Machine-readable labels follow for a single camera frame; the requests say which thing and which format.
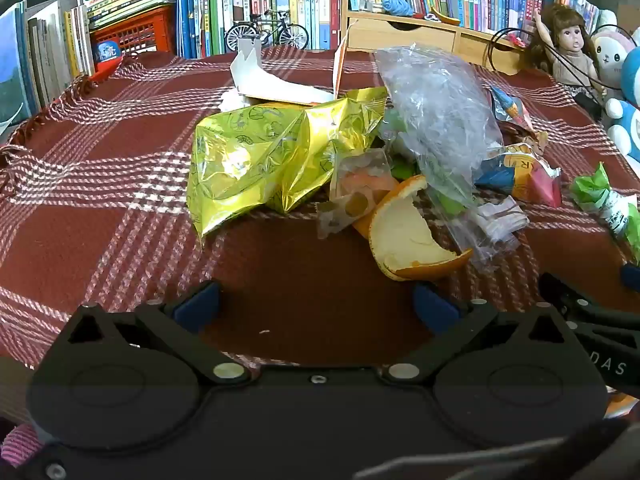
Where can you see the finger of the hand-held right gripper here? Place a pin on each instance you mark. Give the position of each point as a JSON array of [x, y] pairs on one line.
[[575, 302], [631, 277]]

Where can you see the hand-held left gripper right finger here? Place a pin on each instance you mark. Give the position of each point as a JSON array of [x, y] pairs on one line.
[[435, 307]]

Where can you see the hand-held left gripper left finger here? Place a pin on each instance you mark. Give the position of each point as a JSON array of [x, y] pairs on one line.
[[197, 307]]

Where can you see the clear plastic bag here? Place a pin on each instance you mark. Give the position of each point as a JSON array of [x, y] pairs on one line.
[[435, 100]]

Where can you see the row of pale thin books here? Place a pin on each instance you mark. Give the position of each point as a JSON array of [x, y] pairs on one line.
[[45, 55]]

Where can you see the orange peel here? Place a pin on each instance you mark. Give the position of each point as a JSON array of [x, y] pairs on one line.
[[405, 240]]

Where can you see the green and white wrapper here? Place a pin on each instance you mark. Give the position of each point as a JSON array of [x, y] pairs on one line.
[[600, 195]]

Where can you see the white striped wrapper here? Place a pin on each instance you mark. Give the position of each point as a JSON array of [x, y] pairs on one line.
[[502, 215]]

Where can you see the orange and blue snack wrapper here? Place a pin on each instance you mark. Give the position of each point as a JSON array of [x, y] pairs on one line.
[[530, 180]]

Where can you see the clear wrapper with orange print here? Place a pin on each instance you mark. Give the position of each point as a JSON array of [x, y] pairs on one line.
[[352, 180]]

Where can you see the yellow foil bag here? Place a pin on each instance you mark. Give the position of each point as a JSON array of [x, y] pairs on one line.
[[240, 160]]

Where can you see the blue and white plush toy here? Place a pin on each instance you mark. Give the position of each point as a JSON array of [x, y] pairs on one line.
[[631, 120]]

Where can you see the red plaid blanket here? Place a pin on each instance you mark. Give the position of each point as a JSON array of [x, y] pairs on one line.
[[75, 185]]

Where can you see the black pouch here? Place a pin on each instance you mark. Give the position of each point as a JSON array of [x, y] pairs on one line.
[[590, 105]]

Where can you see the green plastic packet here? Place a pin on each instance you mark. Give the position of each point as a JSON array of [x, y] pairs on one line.
[[400, 122]]

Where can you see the colourful cone wrapper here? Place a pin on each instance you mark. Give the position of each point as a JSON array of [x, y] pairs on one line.
[[512, 110]]

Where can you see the white crumpled tissue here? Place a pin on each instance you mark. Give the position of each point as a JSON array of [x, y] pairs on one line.
[[232, 100]]

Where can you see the person's pink clothing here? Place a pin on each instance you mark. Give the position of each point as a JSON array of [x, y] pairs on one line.
[[20, 445]]

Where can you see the white cardboard piece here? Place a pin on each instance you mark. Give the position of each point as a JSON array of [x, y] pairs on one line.
[[270, 85]]

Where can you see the brown-haired doll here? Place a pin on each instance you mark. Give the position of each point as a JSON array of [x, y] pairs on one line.
[[572, 42]]

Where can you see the wooden drawer organizer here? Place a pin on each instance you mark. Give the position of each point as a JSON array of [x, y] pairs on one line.
[[400, 37]]

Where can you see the red plastic crate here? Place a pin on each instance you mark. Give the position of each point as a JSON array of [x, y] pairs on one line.
[[145, 32]]

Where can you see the yellow curved toy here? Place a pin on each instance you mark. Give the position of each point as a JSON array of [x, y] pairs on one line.
[[445, 17]]

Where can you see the miniature bicycle model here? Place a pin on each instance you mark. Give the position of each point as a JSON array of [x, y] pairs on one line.
[[282, 27]]

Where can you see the blue yarn ball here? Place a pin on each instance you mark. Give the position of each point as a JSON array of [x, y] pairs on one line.
[[397, 5]]

